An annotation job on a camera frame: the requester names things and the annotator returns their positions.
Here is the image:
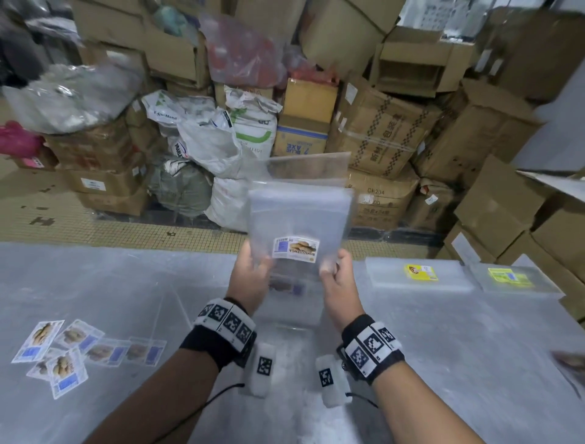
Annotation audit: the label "person's left hand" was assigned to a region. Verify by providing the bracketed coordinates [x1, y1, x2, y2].
[227, 240, 275, 317]

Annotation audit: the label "person's right hand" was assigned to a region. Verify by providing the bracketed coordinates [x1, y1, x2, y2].
[318, 248, 366, 332]

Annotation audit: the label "stack of clear bags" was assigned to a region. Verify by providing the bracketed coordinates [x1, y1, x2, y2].
[246, 151, 355, 328]

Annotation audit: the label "bag pack with green label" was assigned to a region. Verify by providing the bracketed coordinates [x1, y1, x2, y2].
[468, 261, 566, 301]

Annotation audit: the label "clear bags with labels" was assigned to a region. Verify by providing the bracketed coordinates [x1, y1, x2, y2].
[11, 292, 193, 401]

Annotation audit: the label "stack of bagged red headbands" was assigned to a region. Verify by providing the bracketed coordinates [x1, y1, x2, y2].
[550, 349, 585, 399]

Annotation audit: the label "person's left forearm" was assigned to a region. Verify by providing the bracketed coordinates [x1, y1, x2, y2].
[84, 352, 220, 444]

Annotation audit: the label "person's right forearm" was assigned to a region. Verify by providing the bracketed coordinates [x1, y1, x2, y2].
[372, 365, 485, 444]

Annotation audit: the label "black marker wristband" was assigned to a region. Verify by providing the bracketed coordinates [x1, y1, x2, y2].
[179, 298, 258, 371]
[340, 314, 406, 386]

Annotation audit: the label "plain white sack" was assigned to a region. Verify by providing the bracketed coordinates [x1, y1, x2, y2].
[204, 176, 251, 233]

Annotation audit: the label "cardboard box with red print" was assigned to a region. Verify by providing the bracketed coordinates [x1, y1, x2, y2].
[345, 166, 420, 232]

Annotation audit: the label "grey-green sack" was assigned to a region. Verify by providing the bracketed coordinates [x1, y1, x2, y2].
[148, 155, 213, 218]

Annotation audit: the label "small labelled brown box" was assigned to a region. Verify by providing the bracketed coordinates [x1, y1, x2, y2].
[404, 178, 458, 232]

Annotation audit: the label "grey table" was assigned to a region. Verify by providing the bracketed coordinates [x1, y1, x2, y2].
[0, 241, 585, 444]

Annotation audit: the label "crumpled white sack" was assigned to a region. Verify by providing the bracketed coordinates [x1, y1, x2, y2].
[169, 112, 257, 179]

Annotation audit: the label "cardboard box with blue stripe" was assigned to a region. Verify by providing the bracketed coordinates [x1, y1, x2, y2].
[272, 114, 330, 159]

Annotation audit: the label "low cardboard box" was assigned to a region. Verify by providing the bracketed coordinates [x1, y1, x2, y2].
[77, 187, 151, 217]

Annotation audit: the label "white sack with green print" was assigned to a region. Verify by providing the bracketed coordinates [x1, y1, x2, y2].
[224, 85, 283, 159]

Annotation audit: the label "cardboard box with white label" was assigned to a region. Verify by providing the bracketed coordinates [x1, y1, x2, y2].
[63, 166, 147, 198]

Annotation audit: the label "cardboard box with checker pattern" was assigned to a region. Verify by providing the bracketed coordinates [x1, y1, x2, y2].
[327, 77, 442, 180]

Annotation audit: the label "cardboard boxes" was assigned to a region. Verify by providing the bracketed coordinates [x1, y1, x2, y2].
[436, 155, 585, 321]

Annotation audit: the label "plain yellowish cardboard box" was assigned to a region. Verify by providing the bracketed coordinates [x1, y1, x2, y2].
[282, 77, 339, 124]

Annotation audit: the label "white sack with blue print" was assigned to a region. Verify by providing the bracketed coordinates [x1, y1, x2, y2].
[141, 90, 216, 127]

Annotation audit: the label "dark cardboard box red marks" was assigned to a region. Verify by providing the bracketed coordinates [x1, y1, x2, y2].
[43, 118, 147, 173]

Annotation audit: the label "large brown cardboard box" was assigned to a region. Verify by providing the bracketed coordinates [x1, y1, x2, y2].
[413, 80, 542, 188]

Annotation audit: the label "white cardboard sheet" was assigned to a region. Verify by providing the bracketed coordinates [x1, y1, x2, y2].
[516, 169, 585, 204]

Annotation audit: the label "small cardboard box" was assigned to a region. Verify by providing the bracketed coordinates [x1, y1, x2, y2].
[13, 146, 59, 171]

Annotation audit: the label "open cardboard box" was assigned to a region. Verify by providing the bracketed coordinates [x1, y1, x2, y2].
[369, 26, 476, 99]

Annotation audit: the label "large tilted cardboard box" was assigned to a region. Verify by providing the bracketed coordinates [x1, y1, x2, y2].
[299, 0, 405, 81]

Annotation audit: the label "pink plastic bag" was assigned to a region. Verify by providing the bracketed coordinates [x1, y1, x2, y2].
[0, 121, 44, 156]

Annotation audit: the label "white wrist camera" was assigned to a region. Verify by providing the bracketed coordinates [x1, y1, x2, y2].
[239, 342, 277, 398]
[314, 354, 353, 408]

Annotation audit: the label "black camera cable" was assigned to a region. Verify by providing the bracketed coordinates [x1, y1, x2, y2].
[151, 383, 246, 444]
[345, 392, 379, 409]

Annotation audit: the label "wall poster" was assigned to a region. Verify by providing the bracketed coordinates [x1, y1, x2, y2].
[400, 0, 485, 42]

